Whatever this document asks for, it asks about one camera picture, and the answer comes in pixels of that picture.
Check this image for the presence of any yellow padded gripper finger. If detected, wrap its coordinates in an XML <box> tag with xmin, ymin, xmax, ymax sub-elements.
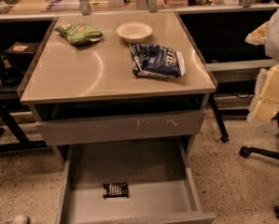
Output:
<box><xmin>247</xmin><ymin>64</ymin><xmax>279</xmax><ymax>122</ymax></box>
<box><xmin>245</xmin><ymin>21</ymin><xmax>269</xmax><ymax>46</ymax></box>

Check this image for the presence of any black rxbar chocolate bar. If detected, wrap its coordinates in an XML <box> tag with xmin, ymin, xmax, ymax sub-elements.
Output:
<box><xmin>103</xmin><ymin>182</ymin><xmax>129</xmax><ymax>199</ymax></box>

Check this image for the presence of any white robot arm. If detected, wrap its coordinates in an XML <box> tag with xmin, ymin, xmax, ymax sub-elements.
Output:
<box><xmin>245</xmin><ymin>8</ymin><xmax>279</xmax><ymax>125</ymax></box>

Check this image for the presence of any grey top drawer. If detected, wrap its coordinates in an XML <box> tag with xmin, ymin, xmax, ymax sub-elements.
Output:
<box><xmin>35</xmin><ymin>110</ymin><xmax>205</xmax><ymax>146</ymax></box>

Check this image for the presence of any open middle drawer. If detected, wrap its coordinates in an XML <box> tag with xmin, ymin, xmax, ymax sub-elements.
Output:
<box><xmin>55</xmin><ymin>139</ymin><xmax>216</xmax><ymax>224</ymax></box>

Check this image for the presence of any grey drawer cabinet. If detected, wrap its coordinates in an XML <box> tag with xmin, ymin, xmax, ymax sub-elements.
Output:
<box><xmin>17</xmin><ymin>10</ymin><xmax>218</xmax><ymax>224</ymax></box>

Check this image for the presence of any black office chair base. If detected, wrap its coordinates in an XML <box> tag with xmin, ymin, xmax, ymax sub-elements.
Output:
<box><xmin>239</xmin><ymin>147</ymin><xmax>279</xmax><ymax>160</ymax></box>

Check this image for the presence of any blue white chip bag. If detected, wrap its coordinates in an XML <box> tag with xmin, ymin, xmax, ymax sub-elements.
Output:
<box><xmin>129</xmin><ymin>44</ymin><xmax>186</xmax><ymax>78</ymax></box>

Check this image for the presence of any white bowl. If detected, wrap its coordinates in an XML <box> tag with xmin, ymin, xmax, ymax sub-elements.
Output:
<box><xmin>117</xmin><ymin>22</ymin><xmax>153</xmax><ymax>44</ymax></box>

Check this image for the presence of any green chip bag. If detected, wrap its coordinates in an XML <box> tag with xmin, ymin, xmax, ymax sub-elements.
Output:
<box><xmin>55</xmin><ymin>22</ymin><xmax>103</xmax><ymax>46</ymax></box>

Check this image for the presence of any white shoe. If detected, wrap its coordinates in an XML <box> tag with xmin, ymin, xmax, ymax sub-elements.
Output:
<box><xmin>7</xmin><ymin>215</ymin><xmax>30</xmax><ymax>224</ymax></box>

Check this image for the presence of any black desk leg frame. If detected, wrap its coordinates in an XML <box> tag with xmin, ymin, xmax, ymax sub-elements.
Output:
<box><xmin>0</xmin><ymin>92</ymin><xmax>48</xmax><ymax>154</ymax></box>

